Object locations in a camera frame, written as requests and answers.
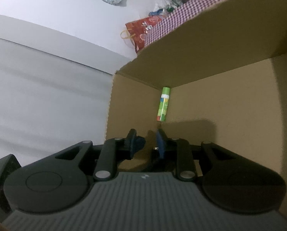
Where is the green glue stick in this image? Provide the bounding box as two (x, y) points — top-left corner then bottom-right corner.
(156, 87), (171, 122)

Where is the purple checkered tablecloth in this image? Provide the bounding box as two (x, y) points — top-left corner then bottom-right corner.
(144, 0), (227, 47)

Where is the brown cardboard box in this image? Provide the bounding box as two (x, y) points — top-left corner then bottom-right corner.
(106, 0), (287, 218)

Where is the red gift bag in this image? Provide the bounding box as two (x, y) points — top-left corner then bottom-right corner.
(120, 16), (165, 54)

